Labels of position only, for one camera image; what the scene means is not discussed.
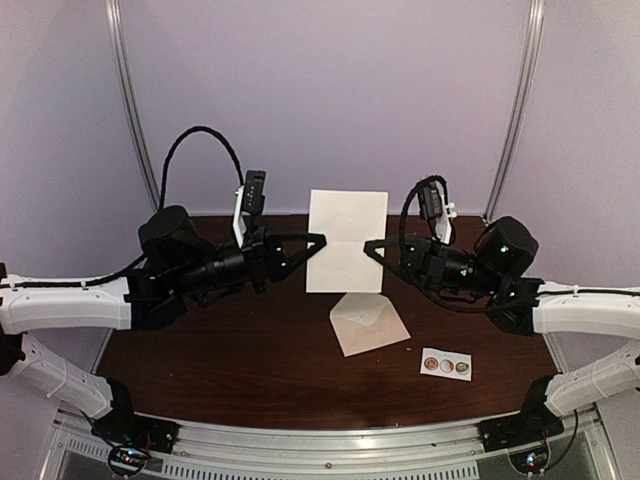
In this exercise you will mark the beige paper envelope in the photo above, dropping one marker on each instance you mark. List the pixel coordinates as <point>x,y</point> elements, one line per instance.
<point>364,322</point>

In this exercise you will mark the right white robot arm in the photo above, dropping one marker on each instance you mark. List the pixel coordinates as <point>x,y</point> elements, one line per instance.
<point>490,280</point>

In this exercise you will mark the right aluminium frame post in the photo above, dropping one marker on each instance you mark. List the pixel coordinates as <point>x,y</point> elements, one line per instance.
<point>529,59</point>

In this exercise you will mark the left aluminium frame post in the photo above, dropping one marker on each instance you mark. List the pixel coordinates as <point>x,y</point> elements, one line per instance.
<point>117,36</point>

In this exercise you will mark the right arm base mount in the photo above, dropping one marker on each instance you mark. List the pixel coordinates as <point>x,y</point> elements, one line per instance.
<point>519,429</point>

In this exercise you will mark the sticker sheet with three seals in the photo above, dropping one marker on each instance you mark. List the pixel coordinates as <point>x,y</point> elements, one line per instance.
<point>446,364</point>

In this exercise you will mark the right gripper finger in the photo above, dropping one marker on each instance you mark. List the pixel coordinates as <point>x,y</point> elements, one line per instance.
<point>402,268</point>
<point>373,248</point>

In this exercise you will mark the white paper sheet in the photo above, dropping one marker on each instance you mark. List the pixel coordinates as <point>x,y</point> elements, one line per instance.
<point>347,219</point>

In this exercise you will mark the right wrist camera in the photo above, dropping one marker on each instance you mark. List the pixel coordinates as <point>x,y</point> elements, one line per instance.
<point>438,214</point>

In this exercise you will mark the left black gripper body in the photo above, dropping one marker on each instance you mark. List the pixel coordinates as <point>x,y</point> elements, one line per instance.
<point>257,259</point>

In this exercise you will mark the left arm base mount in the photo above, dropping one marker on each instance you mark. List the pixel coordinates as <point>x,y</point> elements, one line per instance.
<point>142,432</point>

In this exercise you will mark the circuit board with leds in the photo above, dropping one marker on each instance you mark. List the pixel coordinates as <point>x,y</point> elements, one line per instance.
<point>529,462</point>
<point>125,460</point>

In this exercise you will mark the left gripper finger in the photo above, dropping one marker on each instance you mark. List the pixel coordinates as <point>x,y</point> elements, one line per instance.
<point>282,266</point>
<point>317,240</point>

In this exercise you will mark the front aluminium rail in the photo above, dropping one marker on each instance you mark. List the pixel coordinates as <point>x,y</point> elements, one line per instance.
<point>451,450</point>

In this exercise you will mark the left circuit board with leds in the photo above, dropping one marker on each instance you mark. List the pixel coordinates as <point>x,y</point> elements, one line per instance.
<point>125,460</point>

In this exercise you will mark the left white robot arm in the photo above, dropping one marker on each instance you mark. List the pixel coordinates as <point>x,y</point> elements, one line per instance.
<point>176,265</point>

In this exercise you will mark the right circuit board with leds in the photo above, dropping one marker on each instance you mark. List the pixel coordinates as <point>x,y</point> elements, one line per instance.
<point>529,462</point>

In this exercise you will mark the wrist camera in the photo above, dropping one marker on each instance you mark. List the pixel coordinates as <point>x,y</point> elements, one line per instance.
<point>249,204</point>
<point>438,214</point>

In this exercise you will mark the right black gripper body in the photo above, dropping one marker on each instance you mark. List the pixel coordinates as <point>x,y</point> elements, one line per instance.
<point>432,264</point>

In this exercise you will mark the aluminium frame post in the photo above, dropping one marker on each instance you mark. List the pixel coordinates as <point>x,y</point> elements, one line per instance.
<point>529,59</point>
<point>117,36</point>

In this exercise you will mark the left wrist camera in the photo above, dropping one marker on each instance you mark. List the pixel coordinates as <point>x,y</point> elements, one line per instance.
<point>249,204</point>

